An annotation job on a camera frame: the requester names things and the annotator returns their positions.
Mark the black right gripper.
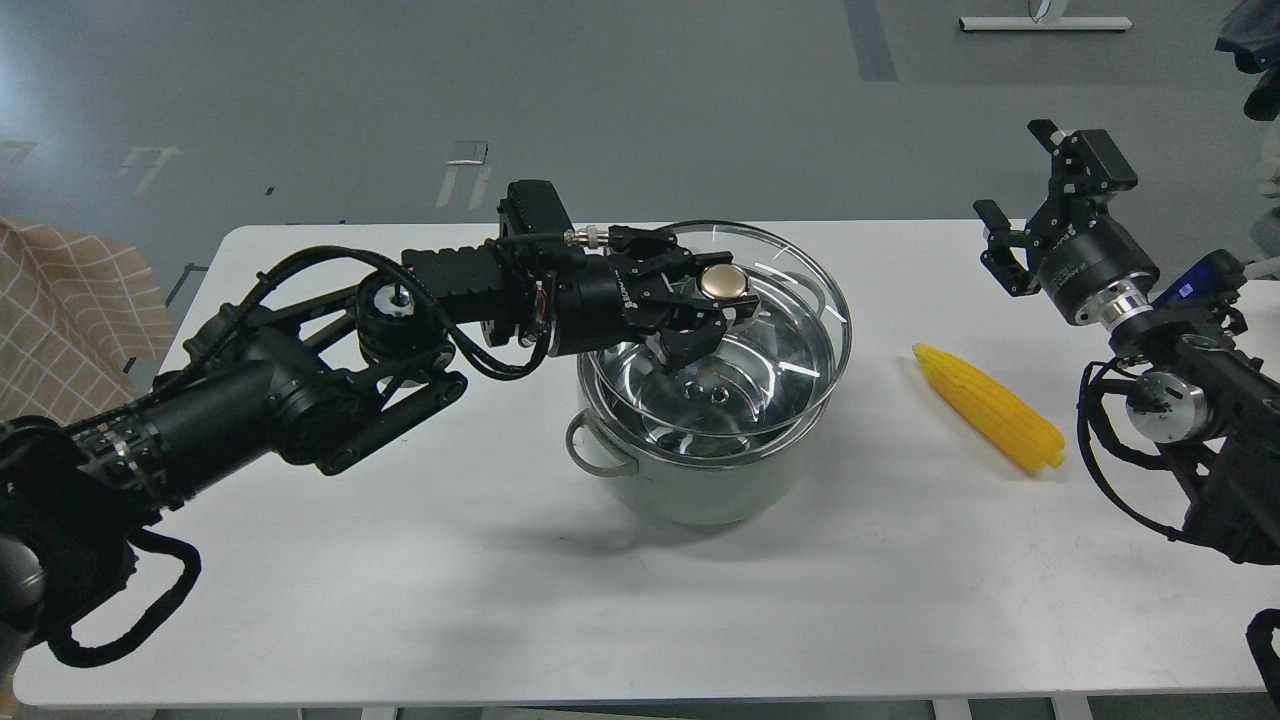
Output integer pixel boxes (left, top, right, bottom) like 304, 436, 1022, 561
973, 119, 1160, 325

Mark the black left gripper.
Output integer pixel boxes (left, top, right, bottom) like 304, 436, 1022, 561
549, 228, 760, 374

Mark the glass pot lid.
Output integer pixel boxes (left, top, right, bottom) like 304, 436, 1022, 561
579, 220, 851, 457

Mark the yellow corn cob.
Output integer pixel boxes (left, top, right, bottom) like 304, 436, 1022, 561
911, 343, 1066, 473

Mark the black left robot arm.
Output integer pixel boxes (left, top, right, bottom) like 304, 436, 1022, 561
3, 225, 759, 673

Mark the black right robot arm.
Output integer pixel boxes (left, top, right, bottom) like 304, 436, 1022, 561
973, 119, 1279, 566

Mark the stainless steel cooking pot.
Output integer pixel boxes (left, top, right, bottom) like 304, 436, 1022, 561
564, 270, 836, 527

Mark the white table leg base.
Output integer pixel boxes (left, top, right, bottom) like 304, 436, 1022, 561
957, 1, 1134, 33

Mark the dark object at right edge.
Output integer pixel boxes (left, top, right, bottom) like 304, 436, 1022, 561
1213, 1, 1279, 122

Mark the beige checkered cloth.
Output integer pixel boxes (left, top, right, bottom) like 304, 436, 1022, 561
1, 218, 175, 425

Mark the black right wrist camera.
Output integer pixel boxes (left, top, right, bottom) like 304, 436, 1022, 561
1073, 129, 1138, 193

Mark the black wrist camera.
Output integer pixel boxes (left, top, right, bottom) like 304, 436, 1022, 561
498, 179, 573, 265
1073, 129, 1138, 193

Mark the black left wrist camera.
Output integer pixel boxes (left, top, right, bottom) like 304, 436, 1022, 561
498, 179, 573, 265

